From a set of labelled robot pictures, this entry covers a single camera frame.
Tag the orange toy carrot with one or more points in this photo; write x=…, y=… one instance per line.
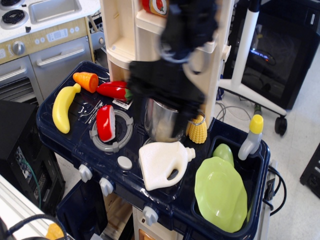
x=88, y=81

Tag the grey toy stove burner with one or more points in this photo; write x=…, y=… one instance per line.
x=124, y=125

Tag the red toy chili pepper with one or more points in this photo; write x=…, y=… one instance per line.
x=115, y=89

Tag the grey wooden toy kitchen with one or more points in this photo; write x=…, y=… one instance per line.
x=41, y=41

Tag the red white toy sushi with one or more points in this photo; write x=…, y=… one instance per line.
x=106, y=123

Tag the red toy ketchup bottle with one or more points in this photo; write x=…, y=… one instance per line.
x=156, y=7

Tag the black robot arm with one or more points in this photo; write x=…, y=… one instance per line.
x=190, y=24

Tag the black computer case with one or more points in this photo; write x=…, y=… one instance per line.
x=25, y=162

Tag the grey yellow toy faucet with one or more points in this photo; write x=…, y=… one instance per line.
x=253, y=139

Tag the light green toy cup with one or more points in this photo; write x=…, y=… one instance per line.
x=224, y=152

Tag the white rolling monitor stand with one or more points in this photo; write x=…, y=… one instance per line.
x=234, y=84

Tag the navy blue toy kitchen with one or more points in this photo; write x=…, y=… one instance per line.
x=176, y=206

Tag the yellow toy corn cob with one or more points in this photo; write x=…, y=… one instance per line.
x=197, y=130

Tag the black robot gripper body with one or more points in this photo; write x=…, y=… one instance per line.
x=166, y=83

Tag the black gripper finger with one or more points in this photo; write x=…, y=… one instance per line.
x=185, y=117
x=139, y=110

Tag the yellow toy banana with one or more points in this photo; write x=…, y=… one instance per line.
x=61, y=107

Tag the stainless steel pot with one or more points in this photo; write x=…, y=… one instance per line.
x=159, y=121

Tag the black monitor screen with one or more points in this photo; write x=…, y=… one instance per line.
x=285, y=41

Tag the white toy detergent jug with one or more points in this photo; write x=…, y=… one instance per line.
x=163, y=164

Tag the cream toy kitchen shelf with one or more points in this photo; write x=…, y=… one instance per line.
x=132, y=34

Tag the light green toy plate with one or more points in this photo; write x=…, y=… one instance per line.
x=220, y=194

